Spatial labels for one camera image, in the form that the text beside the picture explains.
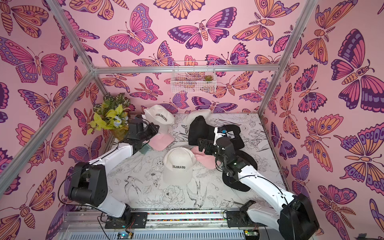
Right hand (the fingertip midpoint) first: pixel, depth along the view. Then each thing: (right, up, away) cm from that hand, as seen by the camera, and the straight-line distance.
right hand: (205, 139), depth 79 cm
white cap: (-10, +15, +35) cm, 39 cm away
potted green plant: (-55, +14, +9) cm, 57 cm away
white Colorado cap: (-28, +14, +14) cm, 34 cm away
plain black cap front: (+10, -14, -22) cm, 28 cm away
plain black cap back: (-3, +5, +19) cm, 20 cm away
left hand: (-26, +8, +11) cm, 29 cm away
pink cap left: (-29, -3, +20) cm, 35 cm away
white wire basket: (-7, +39, +15) cm, 42 cm away
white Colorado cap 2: (-15, -15, +7) cm, 22 cm away
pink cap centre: (+1, -14, +13) cm, 19 cm away
